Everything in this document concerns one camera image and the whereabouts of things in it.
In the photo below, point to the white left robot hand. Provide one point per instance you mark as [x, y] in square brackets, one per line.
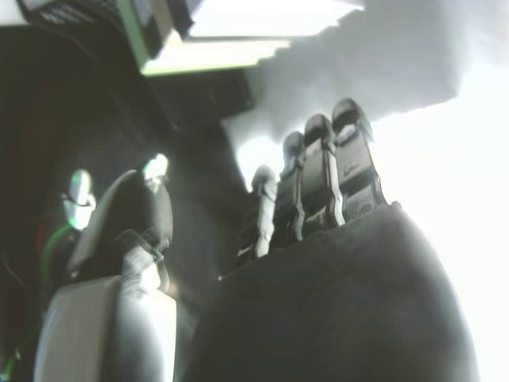
[338, 298]

